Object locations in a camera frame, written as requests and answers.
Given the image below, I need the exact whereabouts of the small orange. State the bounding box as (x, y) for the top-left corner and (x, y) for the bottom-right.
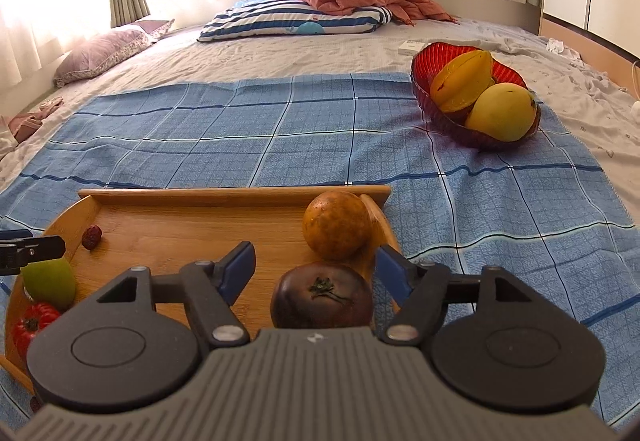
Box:
(302, 191), (373, 259)

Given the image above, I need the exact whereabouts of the white crumpled clothing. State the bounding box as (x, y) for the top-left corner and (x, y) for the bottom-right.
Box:
(545, 37), (583, 66)

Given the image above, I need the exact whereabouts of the large green apple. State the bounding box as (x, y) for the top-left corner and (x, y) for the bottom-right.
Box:
(20, 258), (77, 313)

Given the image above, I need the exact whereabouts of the blue checked cloth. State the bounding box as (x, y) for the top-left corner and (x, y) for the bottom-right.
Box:
(0, 72), (632, 427)

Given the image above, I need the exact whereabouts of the wooden tray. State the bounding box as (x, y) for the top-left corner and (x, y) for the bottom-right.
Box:
(4, 186), (403, 397)

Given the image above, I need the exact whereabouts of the brown cloth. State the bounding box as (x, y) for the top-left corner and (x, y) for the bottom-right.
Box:
(10, 98), (65, 142)

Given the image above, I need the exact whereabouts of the purple floral pillow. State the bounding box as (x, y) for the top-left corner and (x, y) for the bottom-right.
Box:
(52, 19), (176, 88)

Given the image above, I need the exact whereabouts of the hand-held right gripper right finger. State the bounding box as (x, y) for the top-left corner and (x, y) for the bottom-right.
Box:
(376, 245), (543, 347)

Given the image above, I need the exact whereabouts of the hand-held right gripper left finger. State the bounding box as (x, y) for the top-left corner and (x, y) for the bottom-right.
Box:
(96, 241), (257, 348)

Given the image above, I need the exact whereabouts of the red ribbed tomato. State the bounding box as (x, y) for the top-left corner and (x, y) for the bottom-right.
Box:
(12, 302), (62, 364)

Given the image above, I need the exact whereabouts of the dark purple tomato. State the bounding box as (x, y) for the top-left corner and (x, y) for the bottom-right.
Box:
(270, 263), (375, 329)

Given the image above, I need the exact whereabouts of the yellow starfruit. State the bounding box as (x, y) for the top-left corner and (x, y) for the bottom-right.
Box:
(430, 49), (496, 112)

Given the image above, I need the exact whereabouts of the blue striped pillow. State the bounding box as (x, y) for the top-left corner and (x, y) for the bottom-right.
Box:
(197, 0), (393, 42)

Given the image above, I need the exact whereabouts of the red glass bowl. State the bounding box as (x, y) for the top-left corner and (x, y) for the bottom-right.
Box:
(411, 42), (542, 150)

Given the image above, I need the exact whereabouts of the yellow mango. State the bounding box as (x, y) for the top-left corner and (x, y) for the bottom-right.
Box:
(465, 83), (538, 142)

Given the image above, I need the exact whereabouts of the white cloth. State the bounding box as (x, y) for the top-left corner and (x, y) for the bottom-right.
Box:
(0, 116), (21, 156)

